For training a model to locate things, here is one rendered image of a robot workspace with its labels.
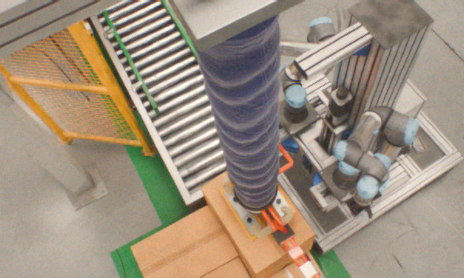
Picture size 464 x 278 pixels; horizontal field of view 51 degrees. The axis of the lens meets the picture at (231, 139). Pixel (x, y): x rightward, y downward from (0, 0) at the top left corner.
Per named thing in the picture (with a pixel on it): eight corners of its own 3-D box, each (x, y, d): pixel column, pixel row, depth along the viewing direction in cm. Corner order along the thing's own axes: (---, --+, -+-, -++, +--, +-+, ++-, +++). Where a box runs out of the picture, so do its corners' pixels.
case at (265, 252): (208, 206, 326) (200, 187, 290) (259, 174, 332) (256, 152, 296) (258, 284, 303) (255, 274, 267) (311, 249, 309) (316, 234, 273)
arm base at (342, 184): (348, 160, 279) (350, 153, 270) (364, 181, 273) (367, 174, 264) (326, 174, 276) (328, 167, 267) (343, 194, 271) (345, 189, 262)
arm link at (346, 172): (343, 157, 269) (346, 147, 257) (365, 168, 265) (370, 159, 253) (333, 174, 266) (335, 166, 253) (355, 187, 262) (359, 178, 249)
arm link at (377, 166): (368, 145, 194) (356, 167, 191) (394, 158, 191) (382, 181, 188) (365, 153, 201) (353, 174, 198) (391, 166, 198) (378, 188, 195)
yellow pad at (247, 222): (219, 191, 276) (218, 188, 272) (234, 182, 278) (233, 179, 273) (252, 242, 263) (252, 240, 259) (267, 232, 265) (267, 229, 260)
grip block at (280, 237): (270, 234, 254) (270, 231, 249) (286, 224, 255) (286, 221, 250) (279, 247, 251) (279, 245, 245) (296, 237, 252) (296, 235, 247)
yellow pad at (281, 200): (247, 174, 279) (247, 171, 275) (262, 164, 281) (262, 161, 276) (281, 223, 266) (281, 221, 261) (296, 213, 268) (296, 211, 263)
